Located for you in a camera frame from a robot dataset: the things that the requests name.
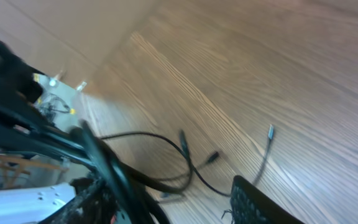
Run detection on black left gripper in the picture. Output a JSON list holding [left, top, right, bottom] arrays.
[[0, 41, 89, 162]]

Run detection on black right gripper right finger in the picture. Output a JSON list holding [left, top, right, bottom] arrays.
[[230, 175, 303, 224]]

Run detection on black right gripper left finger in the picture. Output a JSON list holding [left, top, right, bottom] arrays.
[[40, 178, 117, 224]]

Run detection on thin black cable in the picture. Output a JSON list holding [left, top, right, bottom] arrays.
[[99, 124, 275, 205]]

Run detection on floor cables with yellow plug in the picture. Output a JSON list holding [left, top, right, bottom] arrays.
[[34, 73, 88, 122]]

